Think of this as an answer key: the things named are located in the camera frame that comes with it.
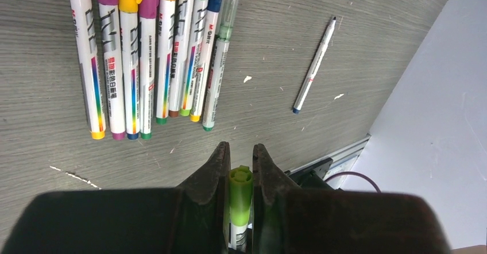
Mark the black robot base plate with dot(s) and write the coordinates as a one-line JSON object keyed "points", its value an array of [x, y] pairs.
{"points": [[312, 176]]}

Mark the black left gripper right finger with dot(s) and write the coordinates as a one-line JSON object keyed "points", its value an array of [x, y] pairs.
{"points": [[291, 219]]}

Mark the purple cap marker green end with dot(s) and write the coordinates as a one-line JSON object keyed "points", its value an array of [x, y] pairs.
{"points": [[147, 27]]}

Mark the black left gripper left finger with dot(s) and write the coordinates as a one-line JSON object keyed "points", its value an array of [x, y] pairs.
{"points": [[192, 217]]}

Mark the green cap marker yellow end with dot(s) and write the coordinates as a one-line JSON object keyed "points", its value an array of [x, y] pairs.
{"points": [[83, 19]]}

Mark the light green cap marker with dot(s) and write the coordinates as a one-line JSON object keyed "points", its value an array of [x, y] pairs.
{"points": [[240, 196]]}

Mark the brown cap marker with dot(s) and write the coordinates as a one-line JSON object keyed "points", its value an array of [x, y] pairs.
{"points": [[179, 56]]}

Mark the dark green cap marker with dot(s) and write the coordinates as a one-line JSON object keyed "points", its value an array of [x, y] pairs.
{"points": [[314, 67]]}

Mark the black cap marker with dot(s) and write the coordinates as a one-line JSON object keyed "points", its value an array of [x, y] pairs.
{"points": [[192, 54]]}

